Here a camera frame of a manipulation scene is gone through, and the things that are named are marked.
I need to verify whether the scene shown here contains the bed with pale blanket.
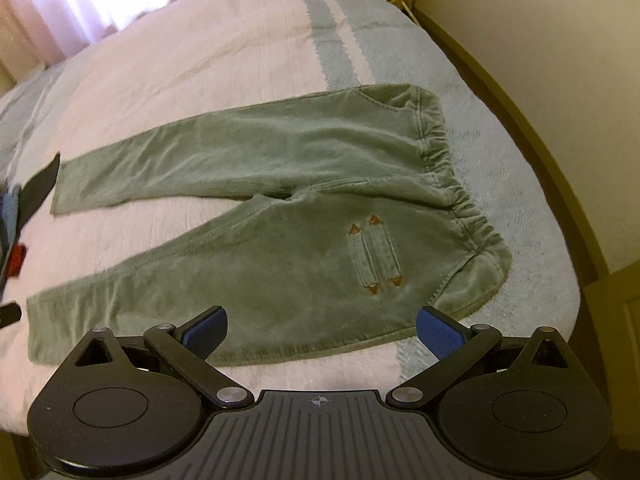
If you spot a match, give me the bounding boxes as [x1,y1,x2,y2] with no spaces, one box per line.
[0,0,583,436]

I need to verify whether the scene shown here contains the olive green pants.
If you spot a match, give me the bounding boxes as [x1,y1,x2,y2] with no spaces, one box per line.
[26,84,512,365]

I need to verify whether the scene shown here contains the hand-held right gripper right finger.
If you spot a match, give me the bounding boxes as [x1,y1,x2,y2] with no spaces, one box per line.
[385,305,576,411]

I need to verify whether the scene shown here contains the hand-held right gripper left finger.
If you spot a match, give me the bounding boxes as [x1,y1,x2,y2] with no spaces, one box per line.
[65,306,255,411]

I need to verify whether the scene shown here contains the pile of mixed clothes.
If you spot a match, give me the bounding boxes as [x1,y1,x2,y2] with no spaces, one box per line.
[0,154,62,329]

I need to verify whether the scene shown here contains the wooden cabinet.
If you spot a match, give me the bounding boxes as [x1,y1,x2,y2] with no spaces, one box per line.
[581,264,640,463]

